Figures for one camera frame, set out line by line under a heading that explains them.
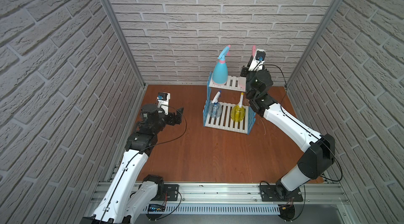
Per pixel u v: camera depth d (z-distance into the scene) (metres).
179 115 0.64
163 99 0.60
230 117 1.00
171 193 0.73
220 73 0.76
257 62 0.57
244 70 0.64
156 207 0.72
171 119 0.64
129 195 0.43
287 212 0.70
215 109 1.03
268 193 0.74
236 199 0.73
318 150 0.42
